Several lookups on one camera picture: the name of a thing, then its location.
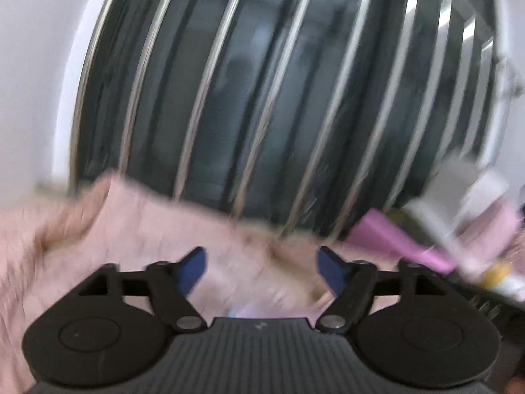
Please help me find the steel window railing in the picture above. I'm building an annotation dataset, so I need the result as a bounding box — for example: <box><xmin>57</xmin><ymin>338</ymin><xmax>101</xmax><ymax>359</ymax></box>
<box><xmin>70</xmin><ymin>0</ymin><xmax>505</xmax><ymax>239</ymax></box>

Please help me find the pink flat box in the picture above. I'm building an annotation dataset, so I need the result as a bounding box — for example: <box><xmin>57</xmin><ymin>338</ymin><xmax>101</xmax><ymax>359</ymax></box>
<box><xmin>348</xmin><ymin>208</ymin><xmax>457</xmax><ymax>274</ymax></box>

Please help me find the stack of white boxes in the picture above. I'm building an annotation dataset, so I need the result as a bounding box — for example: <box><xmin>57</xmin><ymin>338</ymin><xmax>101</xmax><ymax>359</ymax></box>
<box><xmin>404</xmin><ymin>154</ymin><xmax>511</xmax><ymax>272</ymax></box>

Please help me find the pink quilted jacket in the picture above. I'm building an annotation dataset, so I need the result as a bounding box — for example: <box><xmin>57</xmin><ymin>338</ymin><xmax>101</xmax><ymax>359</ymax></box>
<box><xmin>0</xmin><ymin>172</ymin><xmax>411</xmax><ymax>394</ymax></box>

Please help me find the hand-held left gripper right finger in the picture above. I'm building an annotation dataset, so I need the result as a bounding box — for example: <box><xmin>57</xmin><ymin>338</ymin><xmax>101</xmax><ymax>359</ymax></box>
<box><xmin>315</xmin><ymin>246</ymin><xmax>452</xmax><ymax>334</ymax></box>

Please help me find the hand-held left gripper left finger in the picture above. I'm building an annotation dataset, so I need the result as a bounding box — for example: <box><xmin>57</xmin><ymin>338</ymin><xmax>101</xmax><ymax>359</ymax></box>
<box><xmin>76</xmin><ymin>246</ymin><xmax>208</xmax><ymax>334</ymax></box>

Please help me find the white yellow plush toy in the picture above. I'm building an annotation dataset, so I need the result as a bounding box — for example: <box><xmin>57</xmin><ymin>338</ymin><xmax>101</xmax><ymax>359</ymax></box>
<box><xmin>478</xmin><ymin>262</ymin><xmax>525</xmax><ymax>296</ymax></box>

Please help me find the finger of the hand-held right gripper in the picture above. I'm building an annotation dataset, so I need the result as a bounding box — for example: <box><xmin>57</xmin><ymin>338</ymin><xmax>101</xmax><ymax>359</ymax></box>
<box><xmin>468</xmin><ymin>291</ymin><xmax>525</xmax><ymax>341</ymax></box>

